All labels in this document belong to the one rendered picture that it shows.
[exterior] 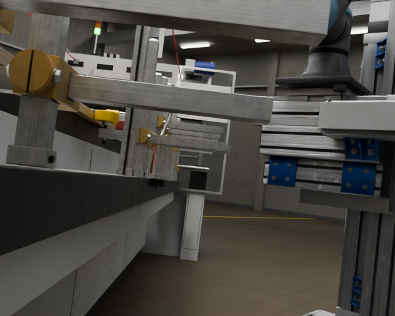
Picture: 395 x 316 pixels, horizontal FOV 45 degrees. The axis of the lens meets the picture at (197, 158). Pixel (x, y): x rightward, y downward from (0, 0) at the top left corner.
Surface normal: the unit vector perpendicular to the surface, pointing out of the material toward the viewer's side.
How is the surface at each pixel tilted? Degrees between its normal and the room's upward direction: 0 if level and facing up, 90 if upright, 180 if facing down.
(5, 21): 90
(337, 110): 90
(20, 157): 90
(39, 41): 90
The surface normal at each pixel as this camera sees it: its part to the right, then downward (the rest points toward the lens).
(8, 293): 0.99, 0.12
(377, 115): -0.58, -0.11
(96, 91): 0.00, -0.05
